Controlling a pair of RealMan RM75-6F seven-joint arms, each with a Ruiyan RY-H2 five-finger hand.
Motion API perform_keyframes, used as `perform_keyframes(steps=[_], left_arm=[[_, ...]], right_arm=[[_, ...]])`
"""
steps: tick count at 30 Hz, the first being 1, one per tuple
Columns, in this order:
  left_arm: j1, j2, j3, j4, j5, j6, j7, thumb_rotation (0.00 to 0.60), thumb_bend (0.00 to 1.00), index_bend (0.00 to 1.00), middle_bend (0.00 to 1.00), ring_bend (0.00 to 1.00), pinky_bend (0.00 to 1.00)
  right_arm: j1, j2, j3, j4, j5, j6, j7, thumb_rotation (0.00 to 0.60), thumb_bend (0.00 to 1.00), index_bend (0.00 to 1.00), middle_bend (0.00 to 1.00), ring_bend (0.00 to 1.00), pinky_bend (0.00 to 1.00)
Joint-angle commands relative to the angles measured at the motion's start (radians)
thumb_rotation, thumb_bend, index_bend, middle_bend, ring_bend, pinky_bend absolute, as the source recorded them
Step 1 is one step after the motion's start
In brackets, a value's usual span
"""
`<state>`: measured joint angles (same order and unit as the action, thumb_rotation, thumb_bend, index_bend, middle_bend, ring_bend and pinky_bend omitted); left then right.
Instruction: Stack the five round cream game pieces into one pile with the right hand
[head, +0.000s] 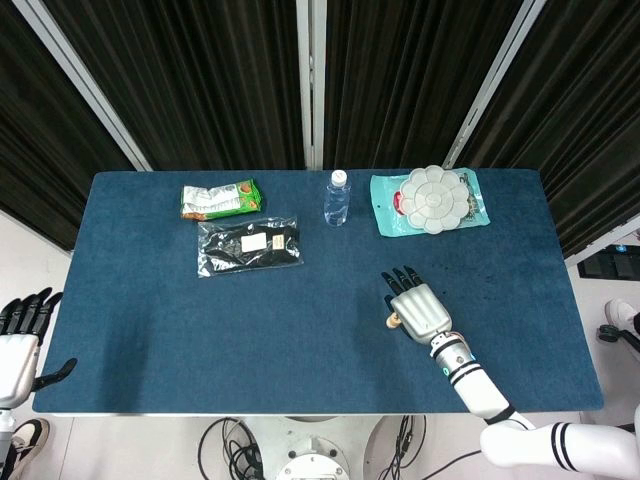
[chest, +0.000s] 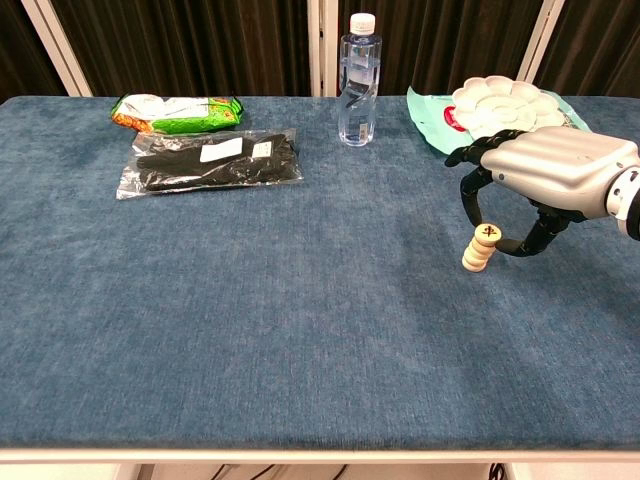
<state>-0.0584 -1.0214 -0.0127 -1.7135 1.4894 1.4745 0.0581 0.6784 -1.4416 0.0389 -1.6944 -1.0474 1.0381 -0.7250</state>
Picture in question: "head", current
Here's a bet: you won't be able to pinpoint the white table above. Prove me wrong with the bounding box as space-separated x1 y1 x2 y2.
47 410 589 419

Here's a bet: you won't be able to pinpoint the white shoe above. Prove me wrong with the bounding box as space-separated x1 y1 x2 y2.
603 298 640 331

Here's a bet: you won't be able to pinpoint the white metal frame post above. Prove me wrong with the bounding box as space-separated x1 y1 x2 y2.
441 0 540 170
295 0 315 170
312 0 327 170
12 0 154 173

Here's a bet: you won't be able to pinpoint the black electronic device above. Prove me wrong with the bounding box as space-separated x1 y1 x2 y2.
577 242 640 281

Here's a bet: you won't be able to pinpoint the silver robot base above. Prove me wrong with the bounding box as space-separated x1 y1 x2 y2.
244 414 396 480

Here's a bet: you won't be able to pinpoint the white and black sneaker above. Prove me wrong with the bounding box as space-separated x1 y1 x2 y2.
8 418 52 474

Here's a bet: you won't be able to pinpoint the teal snack package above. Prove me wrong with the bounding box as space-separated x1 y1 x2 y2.
368 169 492 238

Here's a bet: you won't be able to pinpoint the clear plastic water bottle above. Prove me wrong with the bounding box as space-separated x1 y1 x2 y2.
322 168 352 227

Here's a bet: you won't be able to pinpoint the black pleated curtain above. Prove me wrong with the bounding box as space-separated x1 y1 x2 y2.
462 0 640 259
323 0 526 171
0 0 136 251
42 0 307 172

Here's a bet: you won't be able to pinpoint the bagged black gloves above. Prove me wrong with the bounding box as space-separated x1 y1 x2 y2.
196 214 305 279

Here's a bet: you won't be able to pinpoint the black cable bundle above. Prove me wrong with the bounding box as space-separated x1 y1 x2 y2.
377 414 429 480
197 417 266 480

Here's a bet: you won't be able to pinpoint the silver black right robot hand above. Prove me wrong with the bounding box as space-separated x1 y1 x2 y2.
381 265 454 346

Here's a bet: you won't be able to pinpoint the white flower-shaped paint palette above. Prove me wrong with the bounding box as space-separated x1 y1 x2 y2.
398 166 471 235

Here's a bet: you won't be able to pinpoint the blue felt table cover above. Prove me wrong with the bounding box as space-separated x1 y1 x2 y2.
32 168 605 415

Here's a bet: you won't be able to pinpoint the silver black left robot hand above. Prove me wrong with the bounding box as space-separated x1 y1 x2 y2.
0 287 79 409

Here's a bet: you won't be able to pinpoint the white screen base bar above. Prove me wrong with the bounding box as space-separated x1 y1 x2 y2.
564 214 640 261

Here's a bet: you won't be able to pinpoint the black chair caster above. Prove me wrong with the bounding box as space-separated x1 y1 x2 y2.
597 323 640 351

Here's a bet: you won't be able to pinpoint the green snack bag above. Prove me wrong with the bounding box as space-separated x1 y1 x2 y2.
179 178 265 223

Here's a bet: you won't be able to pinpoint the long black cable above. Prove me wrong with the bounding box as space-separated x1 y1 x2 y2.
424 444 484 476

